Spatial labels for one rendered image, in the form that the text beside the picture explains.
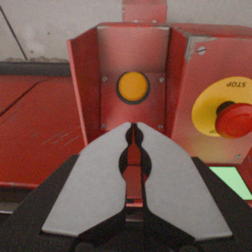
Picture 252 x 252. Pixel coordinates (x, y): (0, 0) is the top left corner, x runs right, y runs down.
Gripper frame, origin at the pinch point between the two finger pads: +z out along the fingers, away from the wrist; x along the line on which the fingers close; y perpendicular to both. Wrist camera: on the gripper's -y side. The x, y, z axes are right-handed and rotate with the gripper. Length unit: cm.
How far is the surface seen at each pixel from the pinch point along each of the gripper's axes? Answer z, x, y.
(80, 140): 21.2, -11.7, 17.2
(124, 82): 11.5, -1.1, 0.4
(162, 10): 71, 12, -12
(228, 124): 3.0, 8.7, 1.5
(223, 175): 4.5, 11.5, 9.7
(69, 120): 29.3, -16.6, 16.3
